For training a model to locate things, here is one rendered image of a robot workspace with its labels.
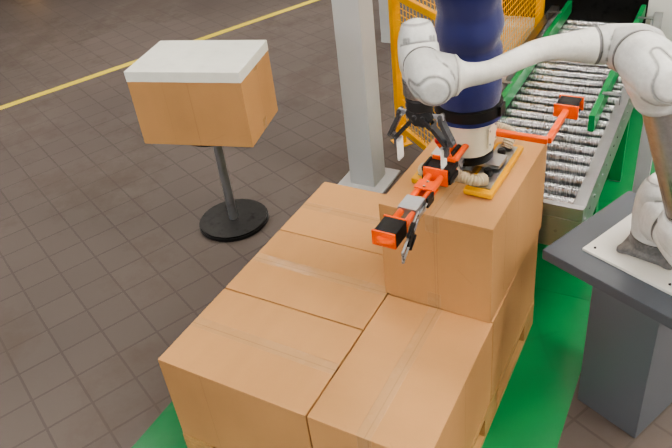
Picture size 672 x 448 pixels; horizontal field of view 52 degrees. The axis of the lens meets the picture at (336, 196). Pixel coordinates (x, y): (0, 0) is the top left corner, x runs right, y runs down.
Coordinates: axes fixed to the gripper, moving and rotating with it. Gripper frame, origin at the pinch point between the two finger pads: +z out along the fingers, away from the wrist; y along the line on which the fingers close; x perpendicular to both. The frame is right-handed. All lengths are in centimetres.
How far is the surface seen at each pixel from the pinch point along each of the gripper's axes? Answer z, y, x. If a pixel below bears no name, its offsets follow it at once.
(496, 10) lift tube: -31, -7, -40
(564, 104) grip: 12, -23, -69
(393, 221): 11.7, 1.8, 16.3
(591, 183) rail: 63, -29, -101
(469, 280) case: 51, -10, -11
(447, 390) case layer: 68, -16, 22
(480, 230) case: 29.1, -14.0, -10.8
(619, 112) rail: 63, -26, -168
